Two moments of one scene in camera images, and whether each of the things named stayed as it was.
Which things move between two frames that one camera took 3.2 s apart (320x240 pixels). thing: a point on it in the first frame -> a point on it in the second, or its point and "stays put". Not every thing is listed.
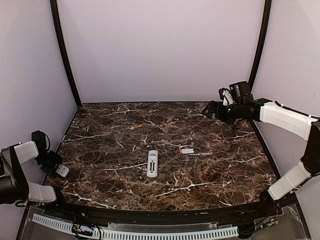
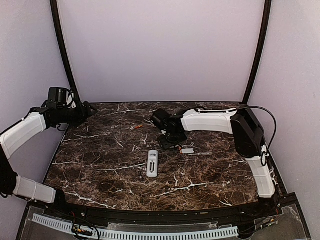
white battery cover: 187,150 stays put
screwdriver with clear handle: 202,154 stays put
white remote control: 152,169 stays put
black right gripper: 212,105 -> 165,144
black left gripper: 58,160 -> 82,115
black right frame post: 266,20 stays put
